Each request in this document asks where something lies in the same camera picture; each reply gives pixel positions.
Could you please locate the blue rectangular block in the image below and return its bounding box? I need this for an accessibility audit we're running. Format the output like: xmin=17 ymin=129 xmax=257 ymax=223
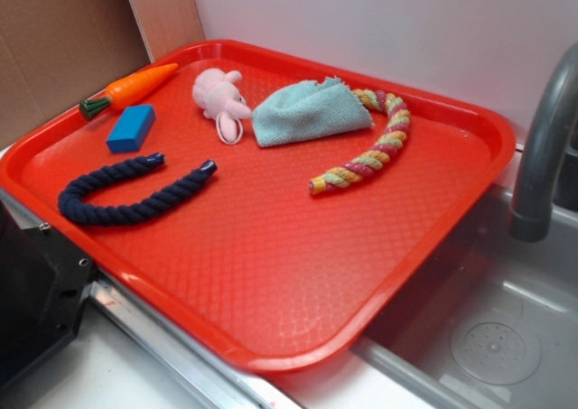
xmin=106 ymin=105 xmax=156 ymax=153

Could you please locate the light blue cloth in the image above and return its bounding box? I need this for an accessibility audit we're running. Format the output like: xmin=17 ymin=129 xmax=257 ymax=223
xmin=252 ymin=78 xmax=373 ymax=148

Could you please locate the red plastic tray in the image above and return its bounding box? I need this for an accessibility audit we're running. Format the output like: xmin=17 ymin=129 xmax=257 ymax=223
xmin=1 ymin=41 xmax=516 ymax=373

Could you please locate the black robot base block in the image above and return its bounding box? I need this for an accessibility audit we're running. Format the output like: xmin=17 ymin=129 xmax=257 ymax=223
xmin=1 ymin=206 xmax=95 ymax=391

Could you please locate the grey toy sink basin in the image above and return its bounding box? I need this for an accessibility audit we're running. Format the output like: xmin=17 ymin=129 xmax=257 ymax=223
xmin=353 ymin=187 xmax=577 ymax=408

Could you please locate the multicolour twisted rope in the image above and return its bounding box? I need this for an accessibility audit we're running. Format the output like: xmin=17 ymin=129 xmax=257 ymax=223
xmin=308 ymin=88 xmax=412 ymax=197

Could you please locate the grey sink faucet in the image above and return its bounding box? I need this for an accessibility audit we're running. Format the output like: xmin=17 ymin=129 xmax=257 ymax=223
xmin=508 ymin=44 xmax=577 ymax=242

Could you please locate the orange toy carrot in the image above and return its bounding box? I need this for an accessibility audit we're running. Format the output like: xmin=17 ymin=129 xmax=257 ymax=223
xmin=79 ymin=63 xmax=179 ymax=120

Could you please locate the silver metal rail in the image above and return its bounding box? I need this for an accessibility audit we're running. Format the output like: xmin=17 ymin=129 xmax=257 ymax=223
xmin=0 ymin=187 xmax=290 ymax=409

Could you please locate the navy blue twisted rope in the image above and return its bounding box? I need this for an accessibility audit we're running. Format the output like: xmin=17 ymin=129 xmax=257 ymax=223
xmin=57 ymin=153 xmax=219 ymax=228

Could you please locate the brown cardboard panel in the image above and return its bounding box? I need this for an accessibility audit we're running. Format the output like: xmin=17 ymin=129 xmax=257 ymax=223
xmin=1 ymin=0 xmax=204 ymax=147

